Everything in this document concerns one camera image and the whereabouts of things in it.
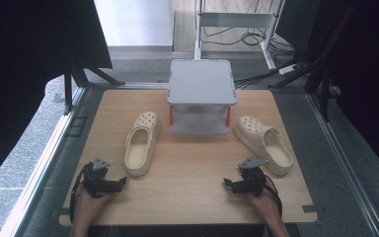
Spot cream clog shoe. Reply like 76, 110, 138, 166
233, 115, 295, 177
123, 111, 162, 178

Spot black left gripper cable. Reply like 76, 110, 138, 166
69, 161, 95, 225

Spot black curtain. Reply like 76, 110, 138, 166
274, 0, 379, 184
0, 0, 114, 194

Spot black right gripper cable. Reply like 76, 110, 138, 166
264, 176, 283, 219

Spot black floor cables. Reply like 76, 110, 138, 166
200, 0, 307, 91

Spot black tripod stand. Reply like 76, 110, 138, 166
62, 53, 126, 117

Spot white power strip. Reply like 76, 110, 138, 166
277, 63, 300, 76

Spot white metal stand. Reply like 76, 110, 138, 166
193, 0, 286, 72

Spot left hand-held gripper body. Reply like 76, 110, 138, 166
79, 157, 120, 198

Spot black metal stand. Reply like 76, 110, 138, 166
267, 3, 358, 123

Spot grey two-tier shoe rack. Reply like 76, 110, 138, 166
166, 58, 238, 136

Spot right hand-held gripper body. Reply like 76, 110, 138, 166
231, 156, 268, 198

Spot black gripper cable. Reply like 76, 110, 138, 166
264, 176, 283, 219
69, 161, 95, 225

